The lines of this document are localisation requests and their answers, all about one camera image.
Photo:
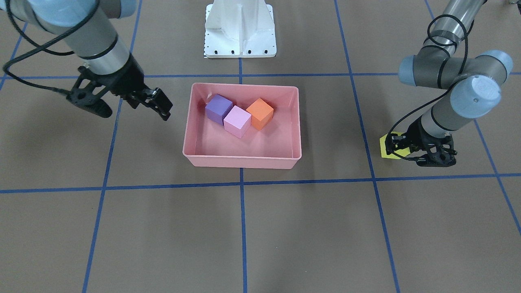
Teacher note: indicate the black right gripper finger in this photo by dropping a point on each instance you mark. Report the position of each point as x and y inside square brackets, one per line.
[156, 100]

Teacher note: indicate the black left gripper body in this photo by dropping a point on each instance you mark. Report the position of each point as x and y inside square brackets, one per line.
[418, 134]

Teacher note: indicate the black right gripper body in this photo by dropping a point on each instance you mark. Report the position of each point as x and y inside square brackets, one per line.
[129, 79]

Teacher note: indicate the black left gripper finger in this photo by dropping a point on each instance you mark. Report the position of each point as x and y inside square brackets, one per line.
[397, 140]
[402, 154]

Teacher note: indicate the yellow block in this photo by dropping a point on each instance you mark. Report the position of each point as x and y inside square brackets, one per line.
[383, 149]

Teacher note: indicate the purple block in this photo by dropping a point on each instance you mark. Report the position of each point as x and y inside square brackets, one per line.
[218, 108]

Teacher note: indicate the pink block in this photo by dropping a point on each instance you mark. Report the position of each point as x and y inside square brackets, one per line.
[237, 122]

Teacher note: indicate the orange block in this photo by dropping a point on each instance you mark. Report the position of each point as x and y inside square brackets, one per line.
[261, 113]

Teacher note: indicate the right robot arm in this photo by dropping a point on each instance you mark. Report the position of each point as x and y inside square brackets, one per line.
[83, 28]

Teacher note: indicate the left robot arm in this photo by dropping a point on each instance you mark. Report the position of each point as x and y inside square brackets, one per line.
[472, 87]

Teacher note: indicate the pink plastic bin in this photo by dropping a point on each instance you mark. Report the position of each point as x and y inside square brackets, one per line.
[276, 146]

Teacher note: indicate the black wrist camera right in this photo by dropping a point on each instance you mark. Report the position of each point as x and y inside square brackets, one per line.
[87, 93]

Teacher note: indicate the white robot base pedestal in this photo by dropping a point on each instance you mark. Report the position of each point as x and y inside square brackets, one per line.
[239, 29]

